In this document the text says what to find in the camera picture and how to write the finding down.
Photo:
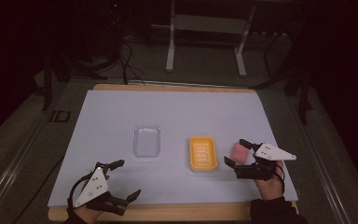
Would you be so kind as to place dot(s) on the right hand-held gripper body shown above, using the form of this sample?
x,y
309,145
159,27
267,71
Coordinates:
x,y
265,161

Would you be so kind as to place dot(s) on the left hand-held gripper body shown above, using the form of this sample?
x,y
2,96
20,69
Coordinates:
x,y
94,188

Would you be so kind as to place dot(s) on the pink soap bar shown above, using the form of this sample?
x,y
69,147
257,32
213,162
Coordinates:
x,y
240,153

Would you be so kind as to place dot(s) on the yellow soap dish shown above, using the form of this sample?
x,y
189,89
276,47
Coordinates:
x,y
202,153

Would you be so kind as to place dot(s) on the person's right hand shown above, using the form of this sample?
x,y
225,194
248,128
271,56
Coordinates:
x,y
272,185

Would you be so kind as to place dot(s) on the person's left hand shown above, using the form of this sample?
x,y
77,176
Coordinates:
x,y
88,214

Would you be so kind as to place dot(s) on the clear plastic soap dish lid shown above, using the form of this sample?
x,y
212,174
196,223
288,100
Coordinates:
x,y
146,141

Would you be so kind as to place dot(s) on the pale blue table mat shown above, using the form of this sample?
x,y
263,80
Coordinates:
x,y
167,124

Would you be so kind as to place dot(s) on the black stand legs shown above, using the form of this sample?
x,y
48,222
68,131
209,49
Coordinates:
x,y
295,81

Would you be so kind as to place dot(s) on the white metal stand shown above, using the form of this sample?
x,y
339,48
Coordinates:
x,y
206,37

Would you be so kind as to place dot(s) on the black tripod stand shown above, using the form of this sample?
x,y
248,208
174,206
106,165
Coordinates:
x,y
62,62

